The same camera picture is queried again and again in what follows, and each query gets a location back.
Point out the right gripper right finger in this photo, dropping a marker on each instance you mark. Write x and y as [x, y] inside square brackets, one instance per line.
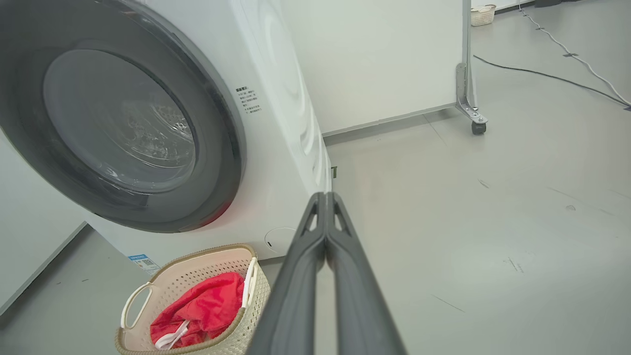
[360, 315]

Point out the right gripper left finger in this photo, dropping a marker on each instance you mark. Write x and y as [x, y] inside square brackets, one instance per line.
[291, 305]

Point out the red garment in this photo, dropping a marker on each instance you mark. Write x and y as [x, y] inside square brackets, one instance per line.
[207, 305]

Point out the round glass washing machine door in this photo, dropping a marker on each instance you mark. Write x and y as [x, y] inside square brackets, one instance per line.
[123, 123]

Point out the cream perforated laundry basket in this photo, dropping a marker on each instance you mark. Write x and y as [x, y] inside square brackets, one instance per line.
[251, 315]

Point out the white washing machine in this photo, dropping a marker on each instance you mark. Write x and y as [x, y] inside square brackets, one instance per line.
[276, 148]

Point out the small cream basket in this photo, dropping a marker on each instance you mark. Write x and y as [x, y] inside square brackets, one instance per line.
[483, 16]

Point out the round white filter cover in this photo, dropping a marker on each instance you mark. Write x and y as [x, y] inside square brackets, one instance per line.
[280, 241]

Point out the blue energy label sticker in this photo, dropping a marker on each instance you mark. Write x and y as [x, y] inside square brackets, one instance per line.
[144, 264]

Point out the printed text warning label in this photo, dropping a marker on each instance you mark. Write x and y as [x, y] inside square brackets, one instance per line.
[248, 100]

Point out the white partition panel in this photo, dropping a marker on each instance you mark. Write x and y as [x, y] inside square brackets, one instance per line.
[384, 59]
[29, 222]

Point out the grey caster foot bracket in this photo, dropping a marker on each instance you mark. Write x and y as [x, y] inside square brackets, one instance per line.
[461, 88]

